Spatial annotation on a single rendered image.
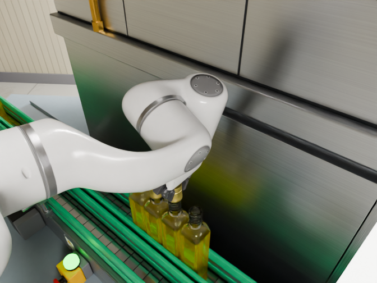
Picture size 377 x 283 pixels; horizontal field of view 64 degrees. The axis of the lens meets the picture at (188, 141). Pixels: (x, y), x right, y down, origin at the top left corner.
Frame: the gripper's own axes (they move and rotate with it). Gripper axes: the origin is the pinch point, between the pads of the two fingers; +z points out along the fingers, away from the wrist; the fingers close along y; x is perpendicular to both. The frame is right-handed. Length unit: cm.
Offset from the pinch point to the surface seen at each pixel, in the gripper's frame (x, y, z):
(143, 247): 0.1, 6.2, 23.6
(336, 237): 30.7, -12.7, -5.7
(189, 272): 13.1, 3.8, 19.2
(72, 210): -27.7, 9.9, 39.0
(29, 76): -261, -83, 184
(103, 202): -18.7, 4.5, 27.9
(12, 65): -278, -74, 177
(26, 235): -36, 23, 52
